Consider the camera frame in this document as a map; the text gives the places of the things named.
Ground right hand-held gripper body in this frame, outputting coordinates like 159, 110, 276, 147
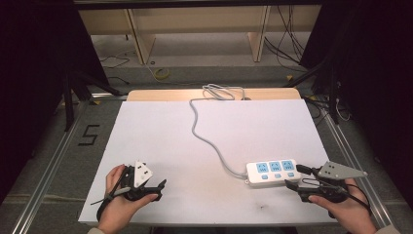
297, 161, 369, 204

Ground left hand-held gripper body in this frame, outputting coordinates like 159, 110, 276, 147
120, 160, 154, 202

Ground white power strip blue sockets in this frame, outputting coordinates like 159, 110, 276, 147
244, 158, 303, 188

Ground person's left hand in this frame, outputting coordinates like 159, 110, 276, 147
96, 164, 160, 234

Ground person's right hand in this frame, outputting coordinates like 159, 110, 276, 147
307, 177, 378, 234

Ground white board table cover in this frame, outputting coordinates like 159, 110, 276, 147
78, 98, 339, 227

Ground person's right sleeve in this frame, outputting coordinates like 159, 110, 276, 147
373, 224, 403, 234

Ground black metal stand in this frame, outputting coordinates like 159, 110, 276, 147
284, 59, 344, 125
62, 70, 126, 133

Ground light wooden table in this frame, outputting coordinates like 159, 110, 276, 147
126, 87, 302, 102

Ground black curtain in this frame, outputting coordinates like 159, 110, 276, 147
0, 0, 110, 204
299, 0, 413, 199

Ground aluminium floor rail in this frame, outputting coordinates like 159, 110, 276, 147
12, 99, 90, 234
319, 102, 393, 228

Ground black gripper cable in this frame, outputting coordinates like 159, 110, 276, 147
343, 182, 373, 216

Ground grey power strip cable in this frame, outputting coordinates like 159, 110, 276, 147
188, 83, 249, 179

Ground thin black floor cable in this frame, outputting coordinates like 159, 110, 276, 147
99, 53, 131, 86

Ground black hanging cables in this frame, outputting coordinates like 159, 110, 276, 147
263, 5, 310, 67

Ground light wooden shelf frame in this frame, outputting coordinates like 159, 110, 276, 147
77, 4, 323, 65

